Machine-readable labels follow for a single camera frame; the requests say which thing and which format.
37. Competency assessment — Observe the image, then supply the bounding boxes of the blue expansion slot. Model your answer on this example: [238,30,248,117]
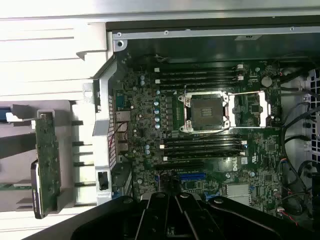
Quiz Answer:
[178,172,207,183]

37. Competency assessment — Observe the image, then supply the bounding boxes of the silver chipset heatsink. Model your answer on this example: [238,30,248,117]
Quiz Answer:
[226,183,253,206]

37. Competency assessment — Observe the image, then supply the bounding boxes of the black expansion slot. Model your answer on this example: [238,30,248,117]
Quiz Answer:
[154,161,205,172]

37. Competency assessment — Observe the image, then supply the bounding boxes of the RAM slot with white clips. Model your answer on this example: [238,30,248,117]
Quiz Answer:
[154,75,245,85]
[162,150,248,162]
[154,64,245,73]
[159,139,248,150]

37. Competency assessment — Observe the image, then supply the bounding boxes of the RAM slot with black clips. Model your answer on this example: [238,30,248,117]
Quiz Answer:
[156,81,238,89]
[163,136,245,143]
[156,70,240,78]
[164,147,245,155]

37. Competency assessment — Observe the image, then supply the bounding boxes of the green motherboard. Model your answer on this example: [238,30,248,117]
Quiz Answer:
[112,49,313,221]

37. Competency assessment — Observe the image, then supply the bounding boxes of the open PC case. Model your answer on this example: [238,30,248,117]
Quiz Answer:
[82,15,320,240]

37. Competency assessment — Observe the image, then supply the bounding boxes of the CPU socket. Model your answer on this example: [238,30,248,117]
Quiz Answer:
[178,90,231,134]

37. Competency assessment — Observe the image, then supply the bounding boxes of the metal socket cover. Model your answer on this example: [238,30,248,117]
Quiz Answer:
[228,90,273,129]

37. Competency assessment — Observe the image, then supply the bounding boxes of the grey parts rack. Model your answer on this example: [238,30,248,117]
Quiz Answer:
[0,99,97,213]

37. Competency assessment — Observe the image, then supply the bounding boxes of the green RAM stick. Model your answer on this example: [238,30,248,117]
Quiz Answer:
[0,183,33,191]

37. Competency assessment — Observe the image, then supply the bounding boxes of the round coin cell battery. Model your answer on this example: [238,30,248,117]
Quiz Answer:
[261,74,273,87]

